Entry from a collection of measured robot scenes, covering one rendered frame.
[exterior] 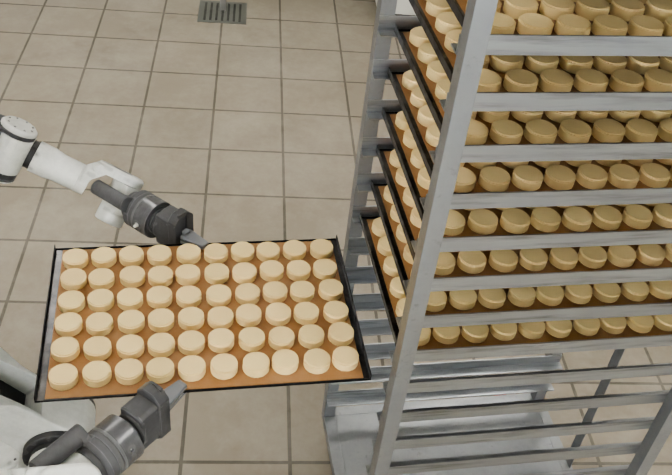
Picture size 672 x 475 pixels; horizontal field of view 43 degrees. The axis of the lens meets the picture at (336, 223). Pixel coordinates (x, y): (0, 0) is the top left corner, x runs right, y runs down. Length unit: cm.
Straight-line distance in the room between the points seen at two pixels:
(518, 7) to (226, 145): 239
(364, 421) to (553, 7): 139
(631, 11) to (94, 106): 281
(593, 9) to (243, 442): 162
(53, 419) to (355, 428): 84
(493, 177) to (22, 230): 213
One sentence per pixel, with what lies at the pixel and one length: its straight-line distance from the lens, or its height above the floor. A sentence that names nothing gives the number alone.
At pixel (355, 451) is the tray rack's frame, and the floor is 15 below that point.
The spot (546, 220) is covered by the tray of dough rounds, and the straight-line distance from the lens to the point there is 147.
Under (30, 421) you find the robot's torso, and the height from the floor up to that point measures 55.
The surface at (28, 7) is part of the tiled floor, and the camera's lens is 467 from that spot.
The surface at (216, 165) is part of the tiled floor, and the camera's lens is 343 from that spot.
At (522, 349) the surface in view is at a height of 87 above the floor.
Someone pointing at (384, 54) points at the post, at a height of 126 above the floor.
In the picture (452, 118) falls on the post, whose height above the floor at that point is 140.
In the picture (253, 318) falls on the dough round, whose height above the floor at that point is 82.
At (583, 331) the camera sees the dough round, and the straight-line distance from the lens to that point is 171.
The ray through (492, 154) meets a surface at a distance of 129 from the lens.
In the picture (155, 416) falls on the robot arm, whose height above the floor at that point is 83.
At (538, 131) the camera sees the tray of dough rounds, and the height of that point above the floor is 133.
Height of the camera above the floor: 202
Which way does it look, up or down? 39 degrees down
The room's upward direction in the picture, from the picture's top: 7 degrees clockwise
